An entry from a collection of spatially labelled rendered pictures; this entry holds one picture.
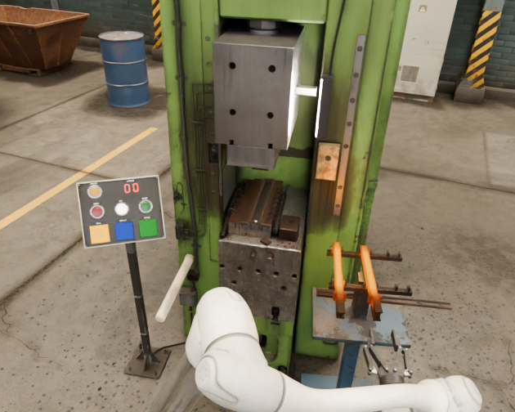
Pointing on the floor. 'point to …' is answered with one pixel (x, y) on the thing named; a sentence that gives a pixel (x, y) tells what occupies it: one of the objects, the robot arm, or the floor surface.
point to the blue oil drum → (125, 69)
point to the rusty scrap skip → (30, 38)
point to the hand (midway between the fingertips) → (382, 338)
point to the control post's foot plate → (145, 369)
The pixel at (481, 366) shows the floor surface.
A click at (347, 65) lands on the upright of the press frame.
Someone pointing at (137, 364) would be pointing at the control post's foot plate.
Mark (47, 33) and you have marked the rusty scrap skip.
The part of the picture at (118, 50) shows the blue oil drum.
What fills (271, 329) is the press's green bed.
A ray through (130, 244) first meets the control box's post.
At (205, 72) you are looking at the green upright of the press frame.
